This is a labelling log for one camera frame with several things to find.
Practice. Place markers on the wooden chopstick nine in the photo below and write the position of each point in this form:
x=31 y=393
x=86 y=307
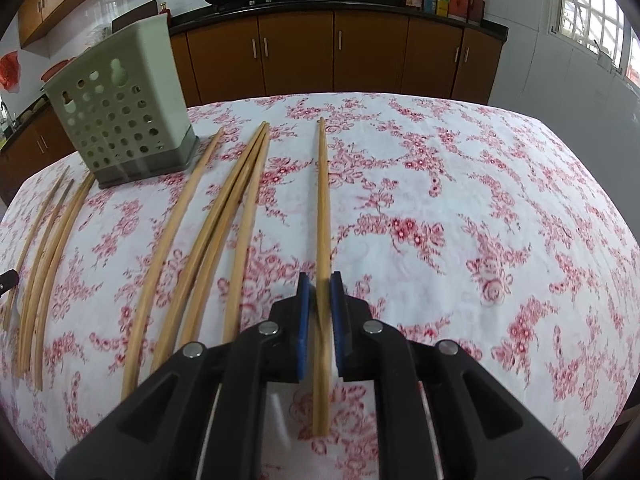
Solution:
x=321 y=379

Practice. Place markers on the barred kitchen window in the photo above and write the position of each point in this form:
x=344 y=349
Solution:
x=602 y=28

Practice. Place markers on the wooden chopstick seven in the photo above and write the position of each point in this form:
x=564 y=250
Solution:
x=193 y=312

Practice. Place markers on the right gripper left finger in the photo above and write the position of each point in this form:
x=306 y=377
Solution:
x=200 y=415

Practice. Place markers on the wooden chopstick three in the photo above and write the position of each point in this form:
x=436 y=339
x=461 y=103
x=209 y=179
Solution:
x=36 y=295

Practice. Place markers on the wooden chopstick four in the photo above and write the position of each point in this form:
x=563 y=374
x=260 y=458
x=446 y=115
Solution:
x=61 y=239

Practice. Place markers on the wooden chopstick six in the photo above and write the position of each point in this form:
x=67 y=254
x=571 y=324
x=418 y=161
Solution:
x=166 y=341

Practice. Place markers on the wooden chopstick one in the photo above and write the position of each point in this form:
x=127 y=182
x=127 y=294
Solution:
x=7 y=312

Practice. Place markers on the floral red white tablecloth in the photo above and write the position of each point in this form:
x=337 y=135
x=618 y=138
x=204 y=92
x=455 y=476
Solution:
x=452 y=220

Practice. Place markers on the wooden chopstick eight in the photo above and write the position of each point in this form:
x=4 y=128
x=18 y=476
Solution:
x=232 y=313

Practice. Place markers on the red plastic bag hanging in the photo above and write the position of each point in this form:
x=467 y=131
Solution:
x=10 y=71

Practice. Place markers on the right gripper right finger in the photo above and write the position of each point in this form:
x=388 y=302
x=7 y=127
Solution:
x=439 y=413

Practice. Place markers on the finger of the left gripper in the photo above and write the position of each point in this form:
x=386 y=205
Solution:
x=8 y=280

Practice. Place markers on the wooden chopstick five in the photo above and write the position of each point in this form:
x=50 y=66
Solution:
x=144 y=306

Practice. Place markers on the green perforated utensil holder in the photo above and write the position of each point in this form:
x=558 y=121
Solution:
x=122 y=107

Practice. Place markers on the stacked basins on counter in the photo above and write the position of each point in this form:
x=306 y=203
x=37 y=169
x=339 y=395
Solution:
x=54 y=69

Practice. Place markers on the wooden chopstick two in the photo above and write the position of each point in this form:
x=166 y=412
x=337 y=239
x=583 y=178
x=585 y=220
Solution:
x=28 y=317

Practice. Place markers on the brown lower kitchen cabinets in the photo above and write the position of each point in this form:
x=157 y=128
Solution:
x=299 y=51

